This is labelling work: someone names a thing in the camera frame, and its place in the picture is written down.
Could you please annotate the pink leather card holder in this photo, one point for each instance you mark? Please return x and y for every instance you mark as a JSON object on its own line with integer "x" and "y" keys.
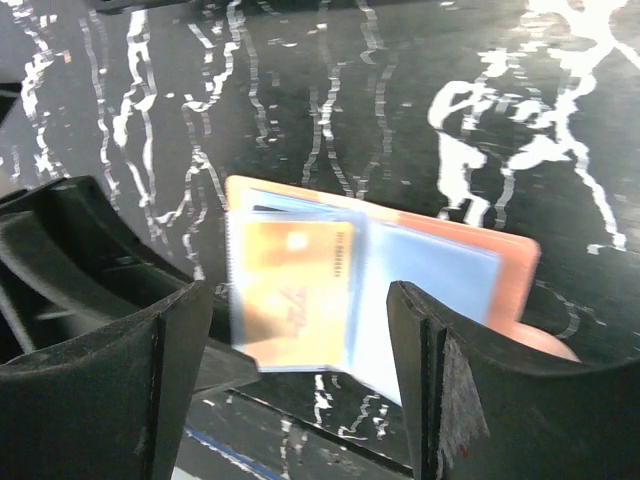
{"x": 482, "y": 274}

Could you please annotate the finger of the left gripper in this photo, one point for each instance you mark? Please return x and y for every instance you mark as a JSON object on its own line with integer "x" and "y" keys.
{"x": 97, "y": 313}

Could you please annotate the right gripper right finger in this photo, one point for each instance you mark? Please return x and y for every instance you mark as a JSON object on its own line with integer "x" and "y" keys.
{"x": 478, "y": 405}

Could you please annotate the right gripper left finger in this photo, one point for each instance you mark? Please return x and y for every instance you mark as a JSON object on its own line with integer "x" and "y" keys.
{"x": 109, "y": 404}

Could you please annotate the orange card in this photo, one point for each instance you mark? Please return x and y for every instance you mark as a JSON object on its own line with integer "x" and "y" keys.
{"x": 295, "y": 292}

